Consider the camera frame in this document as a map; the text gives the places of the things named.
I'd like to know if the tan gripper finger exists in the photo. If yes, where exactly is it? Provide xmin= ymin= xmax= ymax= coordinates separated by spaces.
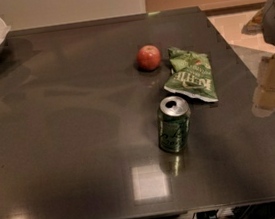
xmin=251 ymin=53 xmax=275 ymax=118

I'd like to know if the green soda can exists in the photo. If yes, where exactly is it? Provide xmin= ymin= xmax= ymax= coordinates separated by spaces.
xmin=157 ymin=96 xmax=191 ymax=153

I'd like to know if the green chip bag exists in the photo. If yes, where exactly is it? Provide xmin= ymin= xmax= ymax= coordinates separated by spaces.
xmin=164 ymin=47 xmax=218 ymax=103

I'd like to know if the red apple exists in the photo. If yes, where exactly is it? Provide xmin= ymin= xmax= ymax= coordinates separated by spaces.
xmin=137 ymin=45 xmax=161 ymax=72

